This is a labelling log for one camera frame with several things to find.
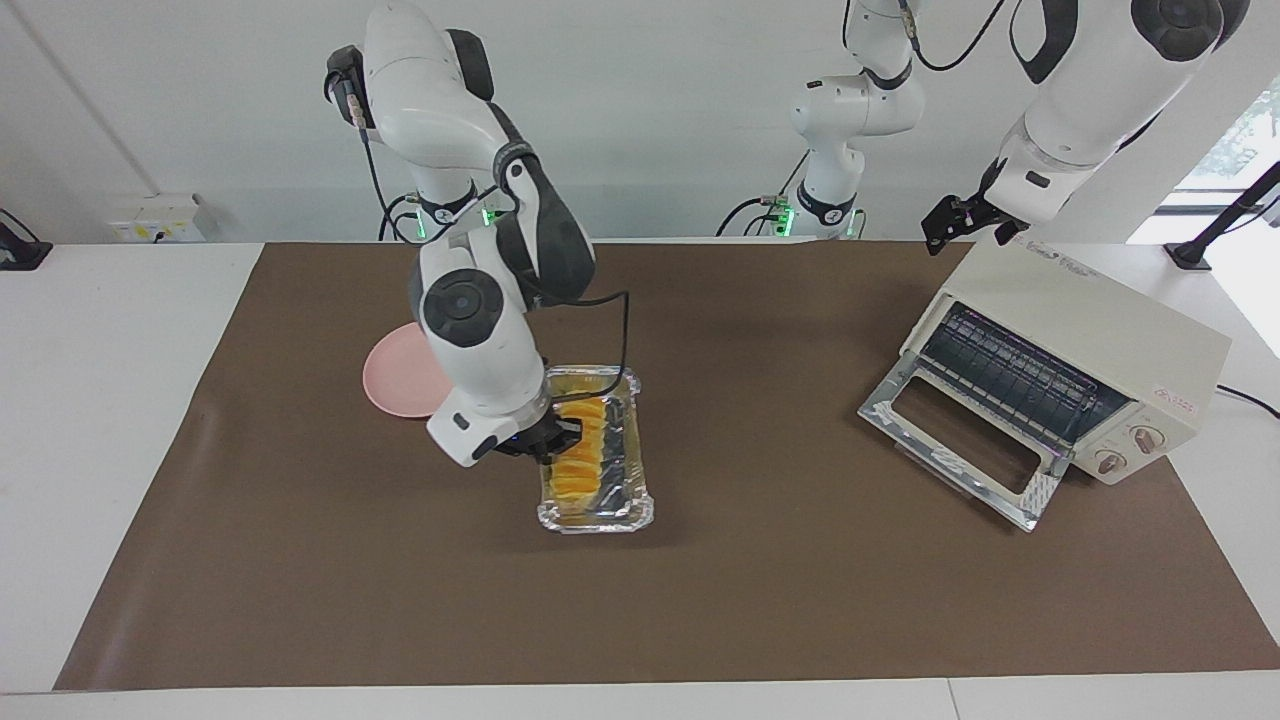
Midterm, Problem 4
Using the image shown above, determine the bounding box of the brown table mat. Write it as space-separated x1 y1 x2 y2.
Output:
55 240 1280 691

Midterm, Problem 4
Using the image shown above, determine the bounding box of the bright window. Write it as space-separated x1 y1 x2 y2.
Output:
1175 80 1280 216

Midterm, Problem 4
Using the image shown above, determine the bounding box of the pink round plate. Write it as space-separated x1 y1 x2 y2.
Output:
362 321 456 420

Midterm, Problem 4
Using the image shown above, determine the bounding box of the black right base cable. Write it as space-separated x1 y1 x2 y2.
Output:
377 193 423 242

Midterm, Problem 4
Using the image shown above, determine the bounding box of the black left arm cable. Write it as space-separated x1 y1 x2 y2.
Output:
895 0 1011 73

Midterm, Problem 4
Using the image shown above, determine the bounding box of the black oven power cord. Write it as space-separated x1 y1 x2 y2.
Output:
1215 384 1280 421

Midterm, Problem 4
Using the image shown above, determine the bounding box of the black left base cable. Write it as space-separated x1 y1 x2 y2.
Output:
715 150 801 241

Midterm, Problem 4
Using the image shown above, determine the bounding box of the white toaster oven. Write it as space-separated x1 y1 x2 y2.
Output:
900 240 1233 487

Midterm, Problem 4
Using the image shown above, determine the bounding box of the white wall socket box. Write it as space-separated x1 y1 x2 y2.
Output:
107 194 218 244

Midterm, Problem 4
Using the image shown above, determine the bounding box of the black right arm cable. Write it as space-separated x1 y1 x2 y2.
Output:
355 120 632 401

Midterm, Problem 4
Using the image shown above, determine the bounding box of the black low table clamp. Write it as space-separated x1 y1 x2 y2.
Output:
0 208 54 272

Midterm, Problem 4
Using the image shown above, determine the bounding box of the sliced orange bread loaf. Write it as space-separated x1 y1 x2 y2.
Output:
550 396 609 501

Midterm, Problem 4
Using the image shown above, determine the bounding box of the aluminium foil tray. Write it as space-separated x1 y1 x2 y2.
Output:
536 364 657 535

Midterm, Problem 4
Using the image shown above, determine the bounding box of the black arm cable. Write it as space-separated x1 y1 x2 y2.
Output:
895 0 1011 73
355 120 632 401

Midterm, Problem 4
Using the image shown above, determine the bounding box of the glass oven door metal frame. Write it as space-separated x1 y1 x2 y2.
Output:
857 350 1077 534

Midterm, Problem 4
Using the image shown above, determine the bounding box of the black base cable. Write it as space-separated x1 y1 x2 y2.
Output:
377 193 423 242
715 150 801 241

